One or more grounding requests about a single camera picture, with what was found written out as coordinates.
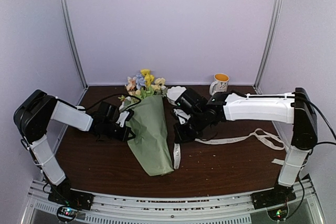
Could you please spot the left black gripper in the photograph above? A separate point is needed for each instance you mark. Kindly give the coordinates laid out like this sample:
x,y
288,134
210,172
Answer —
x,y
126,130

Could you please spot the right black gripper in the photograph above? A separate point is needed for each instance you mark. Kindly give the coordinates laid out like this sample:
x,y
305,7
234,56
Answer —
x,y
181,136

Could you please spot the green and pink wrapping paper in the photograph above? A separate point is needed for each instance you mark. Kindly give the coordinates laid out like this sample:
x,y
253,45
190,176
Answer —
x,y
150,143

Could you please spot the white patterned mug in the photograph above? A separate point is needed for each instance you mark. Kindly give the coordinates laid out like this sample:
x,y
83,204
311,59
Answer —
x,y
220,83

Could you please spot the peach flower stem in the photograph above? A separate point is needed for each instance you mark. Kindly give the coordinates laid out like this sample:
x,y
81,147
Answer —
x,y
131,86

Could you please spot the cream yellow rose stem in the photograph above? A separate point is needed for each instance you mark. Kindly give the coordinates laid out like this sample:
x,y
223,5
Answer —
x,y
160,87

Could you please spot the bright yellow flower stem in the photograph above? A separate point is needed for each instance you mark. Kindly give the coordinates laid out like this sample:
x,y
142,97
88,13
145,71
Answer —
x,y
147,79

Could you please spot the white printed ribbon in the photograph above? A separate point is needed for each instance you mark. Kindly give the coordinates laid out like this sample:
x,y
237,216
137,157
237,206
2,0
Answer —
x,y
270,140

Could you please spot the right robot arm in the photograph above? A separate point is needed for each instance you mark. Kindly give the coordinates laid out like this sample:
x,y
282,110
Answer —
x,y
293,109

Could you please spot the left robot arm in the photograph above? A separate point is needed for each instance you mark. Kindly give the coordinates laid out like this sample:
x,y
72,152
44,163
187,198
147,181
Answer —
x,y
33,116

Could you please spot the white fluted dish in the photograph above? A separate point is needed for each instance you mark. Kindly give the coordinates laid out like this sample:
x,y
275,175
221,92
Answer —
x,y
174,93

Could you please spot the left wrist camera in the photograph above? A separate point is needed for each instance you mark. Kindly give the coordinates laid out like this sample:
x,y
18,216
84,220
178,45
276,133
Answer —
x,y
124,117

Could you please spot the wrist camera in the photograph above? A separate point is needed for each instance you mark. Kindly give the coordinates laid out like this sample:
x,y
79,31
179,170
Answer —
x,y
124,117
181,116

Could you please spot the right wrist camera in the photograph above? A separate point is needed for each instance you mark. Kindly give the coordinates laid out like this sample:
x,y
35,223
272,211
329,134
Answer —
x,y
181,116

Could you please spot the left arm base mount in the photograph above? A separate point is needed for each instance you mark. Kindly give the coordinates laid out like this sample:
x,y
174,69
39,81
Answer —
x,y
63,194

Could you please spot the right aluminium frame post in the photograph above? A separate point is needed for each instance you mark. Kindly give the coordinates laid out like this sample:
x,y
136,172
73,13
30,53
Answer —
x,y
276,10

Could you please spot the aluminium frame post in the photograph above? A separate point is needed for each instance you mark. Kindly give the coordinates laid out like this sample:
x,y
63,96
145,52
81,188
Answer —
x,y
72,43
276,10

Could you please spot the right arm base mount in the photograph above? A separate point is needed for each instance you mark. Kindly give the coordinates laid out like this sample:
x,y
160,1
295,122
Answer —
x,y
278,195

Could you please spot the aluminium front rail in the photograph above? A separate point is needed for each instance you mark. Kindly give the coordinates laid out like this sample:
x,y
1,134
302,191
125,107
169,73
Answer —
x,y
236,208

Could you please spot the left aluminium frame post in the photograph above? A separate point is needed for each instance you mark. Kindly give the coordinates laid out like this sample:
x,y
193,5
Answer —
x,y
72,43

